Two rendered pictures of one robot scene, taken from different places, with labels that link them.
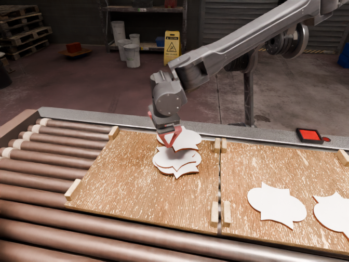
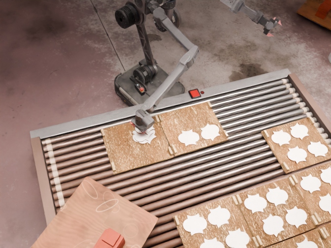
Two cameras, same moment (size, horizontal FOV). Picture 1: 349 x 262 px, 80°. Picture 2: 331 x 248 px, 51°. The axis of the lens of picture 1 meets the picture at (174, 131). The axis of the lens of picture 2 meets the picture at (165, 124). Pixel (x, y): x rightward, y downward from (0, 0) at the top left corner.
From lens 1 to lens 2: 177 cm
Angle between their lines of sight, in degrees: 32
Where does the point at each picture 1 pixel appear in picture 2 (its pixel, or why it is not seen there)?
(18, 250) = not seen: hidden behind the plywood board
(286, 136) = (184, 98)
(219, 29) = not seen: outside the picture
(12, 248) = not seen: hidden behind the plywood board
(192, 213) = (162, 154)
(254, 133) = (169, 101)
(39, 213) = (105, 181)
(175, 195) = (152, 150)
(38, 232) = (112, 186)
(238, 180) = (172, 133)
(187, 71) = (150, 109)
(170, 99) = (150, 124)
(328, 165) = (204, 110)
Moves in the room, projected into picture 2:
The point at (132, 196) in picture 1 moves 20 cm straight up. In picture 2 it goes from (137, 158) to (137, 143)
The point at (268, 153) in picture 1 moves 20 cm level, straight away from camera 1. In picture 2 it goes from (180, 113) to (180, 92)
